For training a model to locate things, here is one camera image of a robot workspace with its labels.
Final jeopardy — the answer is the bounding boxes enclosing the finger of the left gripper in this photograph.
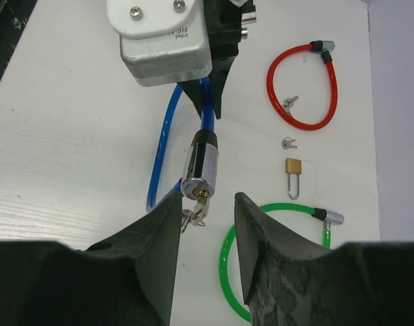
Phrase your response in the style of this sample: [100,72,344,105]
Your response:
[209,66,230,120]
[181,79,202,115]

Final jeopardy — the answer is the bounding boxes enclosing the brass padlock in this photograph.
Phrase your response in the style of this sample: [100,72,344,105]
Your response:
[285,158,302,200]

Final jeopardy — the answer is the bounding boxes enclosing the blue lock keys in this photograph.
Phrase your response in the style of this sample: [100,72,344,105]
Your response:
[181,197,209,234]

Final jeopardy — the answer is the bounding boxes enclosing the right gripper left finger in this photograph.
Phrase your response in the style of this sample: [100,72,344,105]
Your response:
[0,192,182,325]

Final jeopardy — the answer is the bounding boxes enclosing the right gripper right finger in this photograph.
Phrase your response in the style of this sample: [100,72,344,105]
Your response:
[234,193,414,325]

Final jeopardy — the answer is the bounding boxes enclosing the green cable lock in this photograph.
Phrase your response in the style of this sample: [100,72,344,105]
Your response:
[218,202,345,323]

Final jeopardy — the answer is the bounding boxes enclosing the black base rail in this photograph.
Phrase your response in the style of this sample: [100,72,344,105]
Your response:
[0,0,37,81]

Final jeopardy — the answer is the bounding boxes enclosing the red cable lock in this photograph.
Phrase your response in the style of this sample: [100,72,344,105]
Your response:
[266,40,339,132]

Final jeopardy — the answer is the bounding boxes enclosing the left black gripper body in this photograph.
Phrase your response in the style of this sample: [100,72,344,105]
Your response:
[203,0,256,73]

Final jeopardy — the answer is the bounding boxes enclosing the blue cable lock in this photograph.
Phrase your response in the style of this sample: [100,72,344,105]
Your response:
[145,77,219,212]

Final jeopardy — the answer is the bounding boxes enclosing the padlock keys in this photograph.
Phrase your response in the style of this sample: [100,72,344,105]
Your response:
[281,137,298,149]

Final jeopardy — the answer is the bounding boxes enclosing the red lock keys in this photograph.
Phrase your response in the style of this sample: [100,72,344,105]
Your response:
[283,96,299,111]

